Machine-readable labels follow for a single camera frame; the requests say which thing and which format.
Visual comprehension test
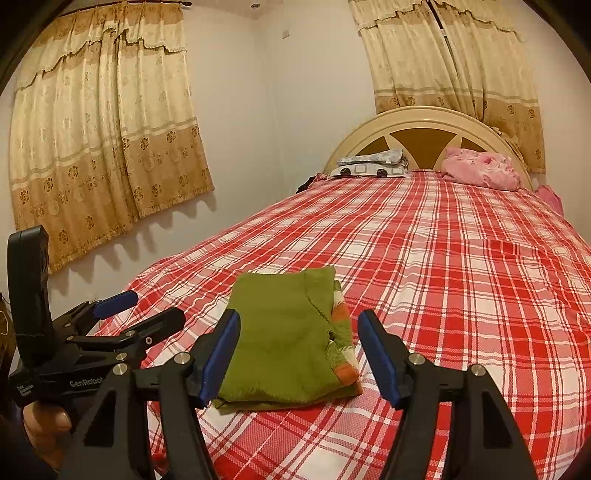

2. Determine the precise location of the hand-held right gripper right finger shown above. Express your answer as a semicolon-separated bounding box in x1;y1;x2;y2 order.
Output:
358;309;539;480

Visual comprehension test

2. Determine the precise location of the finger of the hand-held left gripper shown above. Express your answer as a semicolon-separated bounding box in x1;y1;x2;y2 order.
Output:
53;290;139;334
65;308;186;357

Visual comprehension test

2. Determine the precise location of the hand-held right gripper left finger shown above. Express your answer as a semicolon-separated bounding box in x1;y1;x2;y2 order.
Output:
60;308;242;480

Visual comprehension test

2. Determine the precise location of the green orange striped sweater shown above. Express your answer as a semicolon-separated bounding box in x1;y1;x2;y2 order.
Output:
212;267;363;412

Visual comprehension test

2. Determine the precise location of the person's left forearm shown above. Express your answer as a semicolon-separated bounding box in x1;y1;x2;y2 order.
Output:
11;440;61;480

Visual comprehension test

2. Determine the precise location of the person's left hand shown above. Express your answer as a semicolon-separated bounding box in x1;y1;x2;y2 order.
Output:
23;398;72;462

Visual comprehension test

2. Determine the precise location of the red plaid bed sheet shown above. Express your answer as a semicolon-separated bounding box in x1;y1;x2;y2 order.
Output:
92;168;591;480

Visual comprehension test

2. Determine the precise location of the wide beige floral curtain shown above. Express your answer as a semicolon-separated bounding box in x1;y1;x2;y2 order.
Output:
9;4;215;274

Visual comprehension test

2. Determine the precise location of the dark cloth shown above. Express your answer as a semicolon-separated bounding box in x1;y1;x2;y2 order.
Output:
295;173;326;193

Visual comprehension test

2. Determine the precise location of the grey white folded pillow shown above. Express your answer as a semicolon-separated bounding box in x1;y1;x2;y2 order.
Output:
337;148;408;168

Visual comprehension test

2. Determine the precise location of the pink floral pillow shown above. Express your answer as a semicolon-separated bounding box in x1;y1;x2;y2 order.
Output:
438;147;520;190

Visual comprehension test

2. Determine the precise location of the small pink cloth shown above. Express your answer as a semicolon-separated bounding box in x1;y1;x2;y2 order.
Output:
536;185;565;215

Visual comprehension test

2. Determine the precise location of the cream wooden headboard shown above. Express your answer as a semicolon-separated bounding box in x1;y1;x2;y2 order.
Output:
323;105;536;192

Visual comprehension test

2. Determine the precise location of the beige floral curtain panel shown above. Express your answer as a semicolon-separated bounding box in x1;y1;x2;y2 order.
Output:
348;0;481;116
431;0;546;174

